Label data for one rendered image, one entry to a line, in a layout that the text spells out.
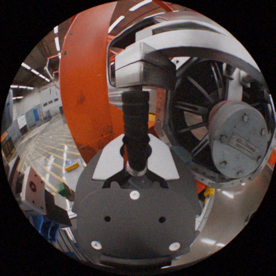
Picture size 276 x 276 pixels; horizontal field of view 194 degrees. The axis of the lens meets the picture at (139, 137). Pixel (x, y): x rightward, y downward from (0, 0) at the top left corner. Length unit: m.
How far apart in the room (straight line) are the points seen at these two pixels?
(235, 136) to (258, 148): 0.06
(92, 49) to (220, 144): 0.40
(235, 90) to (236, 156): 0.19
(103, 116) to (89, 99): 0.08
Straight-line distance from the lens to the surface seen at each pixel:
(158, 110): 0.33
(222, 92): 0.39
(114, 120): 0.36
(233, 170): 0.19
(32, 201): 0.32
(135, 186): 0.54
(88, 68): 0.31
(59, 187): 0.37
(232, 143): 0.15
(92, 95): 0.29
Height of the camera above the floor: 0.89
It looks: 31 degrees down
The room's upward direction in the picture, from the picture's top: straight up
